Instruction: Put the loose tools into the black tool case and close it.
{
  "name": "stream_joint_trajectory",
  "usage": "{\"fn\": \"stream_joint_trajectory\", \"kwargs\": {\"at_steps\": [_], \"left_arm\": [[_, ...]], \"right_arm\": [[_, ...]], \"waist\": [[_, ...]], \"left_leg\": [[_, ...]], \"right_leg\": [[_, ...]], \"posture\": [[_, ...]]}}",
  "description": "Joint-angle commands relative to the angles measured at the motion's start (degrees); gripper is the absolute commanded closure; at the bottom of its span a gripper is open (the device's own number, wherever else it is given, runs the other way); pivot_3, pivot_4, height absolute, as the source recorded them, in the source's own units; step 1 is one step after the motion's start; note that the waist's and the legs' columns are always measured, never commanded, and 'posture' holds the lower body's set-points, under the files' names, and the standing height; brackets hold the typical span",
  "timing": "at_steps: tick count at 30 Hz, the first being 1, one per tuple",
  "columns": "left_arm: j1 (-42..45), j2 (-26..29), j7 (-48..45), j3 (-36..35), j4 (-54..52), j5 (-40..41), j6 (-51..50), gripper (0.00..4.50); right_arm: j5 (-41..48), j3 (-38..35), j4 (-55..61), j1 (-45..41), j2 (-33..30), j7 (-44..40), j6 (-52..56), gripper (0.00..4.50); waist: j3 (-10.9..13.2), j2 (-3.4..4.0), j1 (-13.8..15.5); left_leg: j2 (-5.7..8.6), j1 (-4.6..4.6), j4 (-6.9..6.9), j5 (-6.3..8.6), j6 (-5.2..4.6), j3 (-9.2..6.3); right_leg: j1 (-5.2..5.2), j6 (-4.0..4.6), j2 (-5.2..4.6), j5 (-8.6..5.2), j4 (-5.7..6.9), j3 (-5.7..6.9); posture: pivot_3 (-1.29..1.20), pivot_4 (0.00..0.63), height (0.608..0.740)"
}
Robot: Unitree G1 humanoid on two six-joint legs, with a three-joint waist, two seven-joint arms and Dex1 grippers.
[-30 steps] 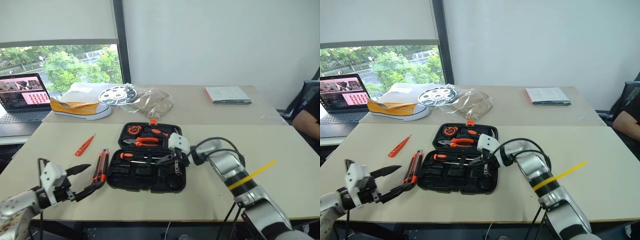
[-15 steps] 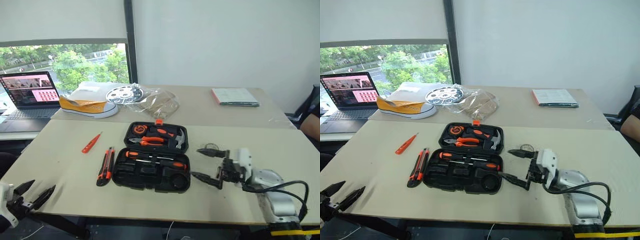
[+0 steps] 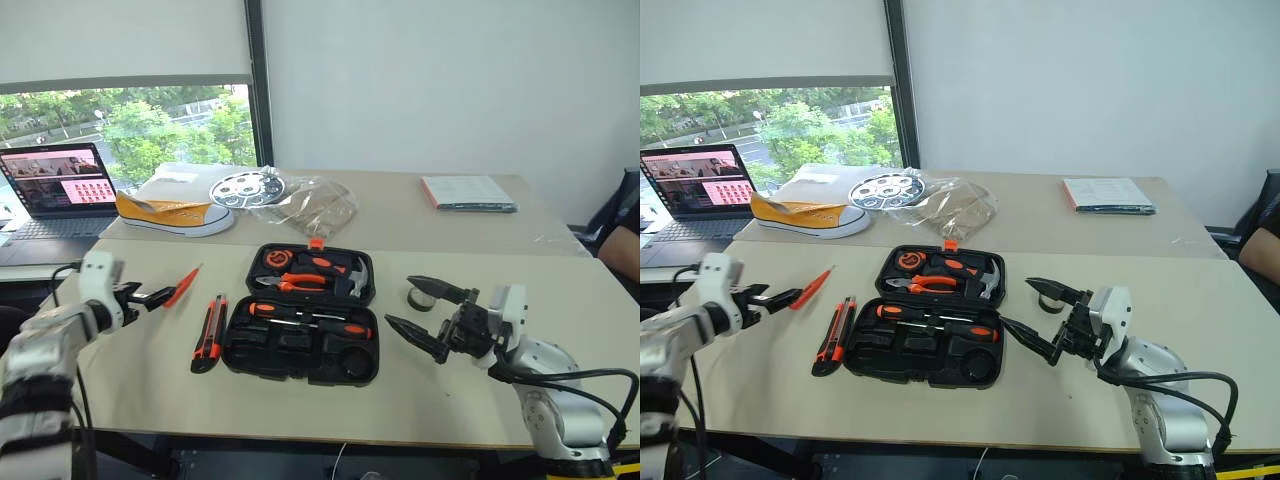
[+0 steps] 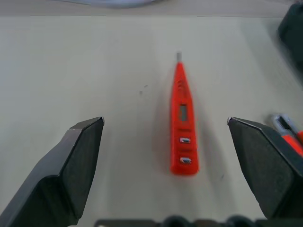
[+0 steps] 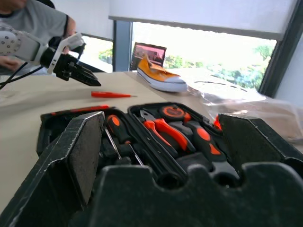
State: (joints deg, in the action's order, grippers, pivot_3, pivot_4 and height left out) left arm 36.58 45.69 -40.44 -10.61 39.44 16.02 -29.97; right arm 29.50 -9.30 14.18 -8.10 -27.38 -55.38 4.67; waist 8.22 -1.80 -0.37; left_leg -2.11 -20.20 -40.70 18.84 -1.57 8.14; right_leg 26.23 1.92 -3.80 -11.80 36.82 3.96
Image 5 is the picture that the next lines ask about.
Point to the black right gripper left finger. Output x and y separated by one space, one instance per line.
59 165

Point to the thin metal screwdriver shaft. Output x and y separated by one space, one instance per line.
113 144

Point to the dark window frame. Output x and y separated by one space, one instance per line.
281 47

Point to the laptop with pink screen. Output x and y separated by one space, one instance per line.
154 53

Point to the black plastic tool case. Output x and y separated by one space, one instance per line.
151 142

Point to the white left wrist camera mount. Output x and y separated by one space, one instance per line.
62 50

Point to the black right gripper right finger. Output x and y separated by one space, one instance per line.
251 142

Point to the black orange tape measure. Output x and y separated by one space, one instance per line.
174 112

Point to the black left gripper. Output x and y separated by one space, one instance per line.
65 67

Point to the person in grey shirt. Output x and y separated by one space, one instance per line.
35 16

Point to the clear plastic bag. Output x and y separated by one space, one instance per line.
248 104

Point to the yellow canvas sneaker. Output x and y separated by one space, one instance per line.
161 75

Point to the slim orange screwdriver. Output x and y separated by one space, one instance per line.
106 94

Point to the white roller window blind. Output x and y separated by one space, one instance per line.
201 13

